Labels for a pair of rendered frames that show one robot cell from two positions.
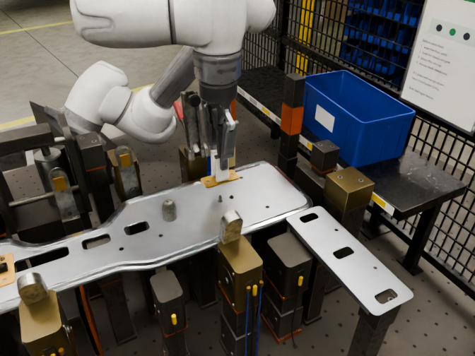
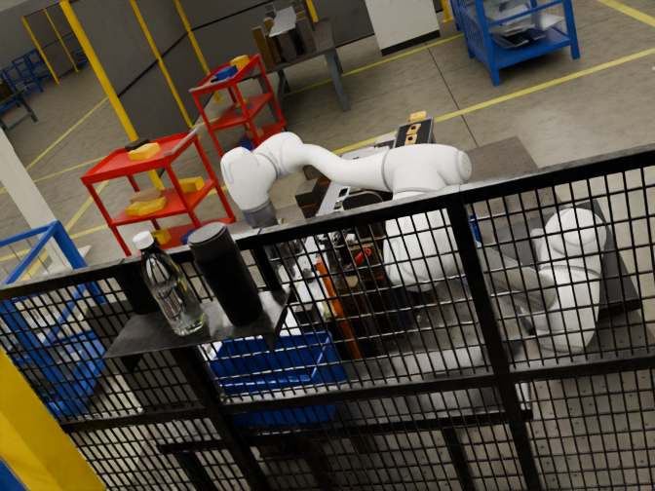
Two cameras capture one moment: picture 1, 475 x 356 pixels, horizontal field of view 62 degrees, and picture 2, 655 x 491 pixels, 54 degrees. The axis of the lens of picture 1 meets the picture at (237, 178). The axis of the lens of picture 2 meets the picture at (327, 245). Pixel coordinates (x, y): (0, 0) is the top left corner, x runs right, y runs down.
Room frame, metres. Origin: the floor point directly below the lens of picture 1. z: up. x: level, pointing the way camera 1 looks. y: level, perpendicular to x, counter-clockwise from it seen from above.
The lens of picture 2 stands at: (2.10, -0.93, 2.01)
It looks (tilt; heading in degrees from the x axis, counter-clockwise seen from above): 27 degrees down; 140
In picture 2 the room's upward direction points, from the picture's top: 22 degrees counter-clockwise
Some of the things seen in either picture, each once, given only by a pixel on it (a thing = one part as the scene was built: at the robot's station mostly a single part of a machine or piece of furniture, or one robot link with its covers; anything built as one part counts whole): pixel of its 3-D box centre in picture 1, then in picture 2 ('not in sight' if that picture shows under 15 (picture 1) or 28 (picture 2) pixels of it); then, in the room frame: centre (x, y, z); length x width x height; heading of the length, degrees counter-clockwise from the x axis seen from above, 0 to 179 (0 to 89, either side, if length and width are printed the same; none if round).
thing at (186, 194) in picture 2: not in sight; (168, 206); (-2.01, 1.24, 0.49); 0.81 x 0.46 x 0.98; 22
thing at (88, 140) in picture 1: (104, 207); (386, 271); (0.80, 0.35, 0.91); 0.07 x 0.05 x 0.42; 28
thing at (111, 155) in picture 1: (131, 210); (383, 290); (0.82, 0.29, 0.88); 0.11 x 0.07 x 0.37; 28
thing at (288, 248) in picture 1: (288, 294); not in sight; (0.58, -0.12, 0.84); 0.12 x 0.07 x 0.28; 28
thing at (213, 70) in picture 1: (217, 63); (258, 210); (0.72, 0.04, 1.34); 0.09 x 0.09 x 0.06
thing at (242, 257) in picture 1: (242, 313); not in sight; (0.50, -0.01, 0.87); 0.12 x 0.07 x 0.35; 28
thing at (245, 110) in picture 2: not in sight; (242, 115); (-2.89, 2.87, 0.49); 0.81 x 0.46 x 0.97; 116
